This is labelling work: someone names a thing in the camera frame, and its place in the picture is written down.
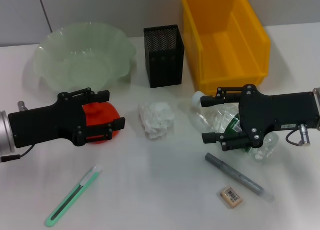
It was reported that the grey right arm cable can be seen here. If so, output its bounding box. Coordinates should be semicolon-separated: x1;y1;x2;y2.
285;123;311;147

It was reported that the pale green wavy fruit plate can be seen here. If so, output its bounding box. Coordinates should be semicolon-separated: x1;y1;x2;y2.
33;22;138;92

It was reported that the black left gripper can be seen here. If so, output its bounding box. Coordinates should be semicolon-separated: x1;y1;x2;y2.
8;87;126;148

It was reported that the red tomato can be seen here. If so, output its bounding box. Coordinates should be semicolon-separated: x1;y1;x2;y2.
82;101;120;145

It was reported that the clear green-label water bottle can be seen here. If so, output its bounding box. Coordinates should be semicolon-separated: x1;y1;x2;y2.
191;90;280;162

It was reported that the mint green utility knife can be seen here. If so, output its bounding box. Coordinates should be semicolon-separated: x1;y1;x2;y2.
45;164;103;227

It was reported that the white paper ball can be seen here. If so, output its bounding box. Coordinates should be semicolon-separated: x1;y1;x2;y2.
137;101;175;140

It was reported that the yellow plastic bin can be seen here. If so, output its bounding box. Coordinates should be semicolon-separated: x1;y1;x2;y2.
180;0;271;93

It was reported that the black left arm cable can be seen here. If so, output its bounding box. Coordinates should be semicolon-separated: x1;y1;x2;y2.
0;144;36;163

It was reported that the black mesh pen holder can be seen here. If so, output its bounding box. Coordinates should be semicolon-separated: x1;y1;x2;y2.
143;24;185;89

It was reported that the grey marker pen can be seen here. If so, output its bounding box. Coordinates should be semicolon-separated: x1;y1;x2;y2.
204;152;275;203

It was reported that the beige barcode eraser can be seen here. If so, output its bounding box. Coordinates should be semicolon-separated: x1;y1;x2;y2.
216;185;244;210

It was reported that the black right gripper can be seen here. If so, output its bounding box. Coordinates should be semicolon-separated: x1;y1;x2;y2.
200;84;318;152

